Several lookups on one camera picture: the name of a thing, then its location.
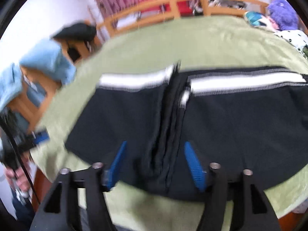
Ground light blue fleece garment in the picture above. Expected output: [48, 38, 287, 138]
[1, 39, 77, 110]

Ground red storage box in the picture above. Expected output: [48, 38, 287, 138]
[177, 1, 193, 17]

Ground black pants with white stripes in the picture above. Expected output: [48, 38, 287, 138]
[65, 65, 307, 201]

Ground white polka dot pillow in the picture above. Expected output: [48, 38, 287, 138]
[274, 30, 307, 54]

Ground green fuzzy bed blanket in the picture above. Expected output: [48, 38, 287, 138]
[31, 16, 307, 230]

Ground person's left hand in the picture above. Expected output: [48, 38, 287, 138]
[4, 167, 30, 192]

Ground teal patterned cushion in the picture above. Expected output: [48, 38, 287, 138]
[243, 11, 271, 27]

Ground wooden bed frame rail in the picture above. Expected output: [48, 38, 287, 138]
[7, 0, 268, 131]

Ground purple plush toy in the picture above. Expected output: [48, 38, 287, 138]
[267, 0, 299, 31]

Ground black garment on headboard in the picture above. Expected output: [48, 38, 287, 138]
[52, 23, 97, 42]

